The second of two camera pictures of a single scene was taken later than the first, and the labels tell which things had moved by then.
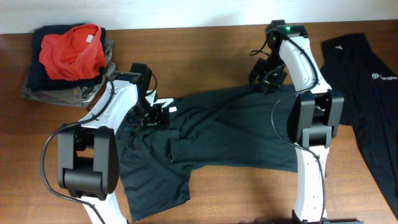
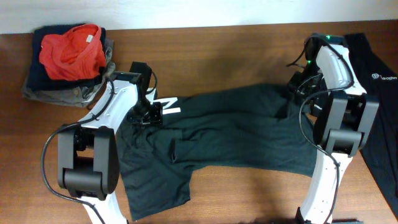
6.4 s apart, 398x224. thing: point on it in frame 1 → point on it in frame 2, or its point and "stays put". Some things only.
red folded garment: (78, 54) stays put
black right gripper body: (270, 70) → (308, 81)
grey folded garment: (76, 96) stays put
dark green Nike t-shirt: (242, 129) stays put
